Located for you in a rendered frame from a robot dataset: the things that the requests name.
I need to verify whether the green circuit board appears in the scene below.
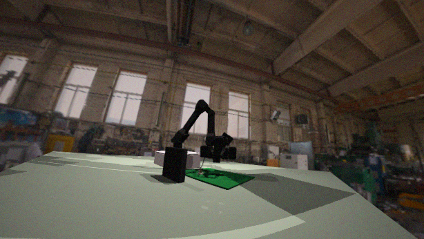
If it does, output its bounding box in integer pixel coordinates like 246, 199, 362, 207
185, 168, 255, 190

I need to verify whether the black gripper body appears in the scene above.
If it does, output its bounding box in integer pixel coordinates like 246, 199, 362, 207
200, 146, 236, 160

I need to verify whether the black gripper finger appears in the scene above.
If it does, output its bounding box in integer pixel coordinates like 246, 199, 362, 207
220, 148, 229, 160
208, 147, 214, 158

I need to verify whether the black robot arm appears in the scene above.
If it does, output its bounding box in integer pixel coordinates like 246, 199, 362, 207
171, 99, 233, 148

